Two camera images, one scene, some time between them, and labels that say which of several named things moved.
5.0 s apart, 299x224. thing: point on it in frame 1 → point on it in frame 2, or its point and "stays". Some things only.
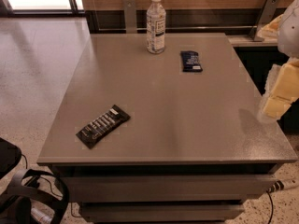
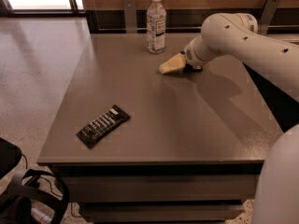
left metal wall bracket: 130,14 stays
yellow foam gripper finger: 287,83 → 173,64
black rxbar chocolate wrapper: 103,126 stays
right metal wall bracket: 268,12 stays
